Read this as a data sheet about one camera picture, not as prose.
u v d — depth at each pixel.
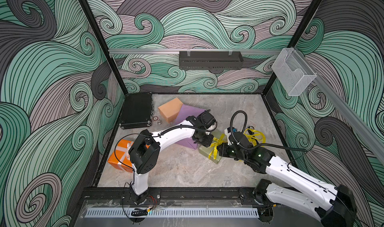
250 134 0.96
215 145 0.81
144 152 0.46
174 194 0.75
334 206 0.38
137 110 1.04
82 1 0.73
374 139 0.51
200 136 0.70
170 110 1.04
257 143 0.92
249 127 1.00
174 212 0.70
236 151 0.61
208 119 0.67
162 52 1.93
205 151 0.83
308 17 0.78
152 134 0.49
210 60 0.99
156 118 1.05
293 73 0.77
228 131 0.72
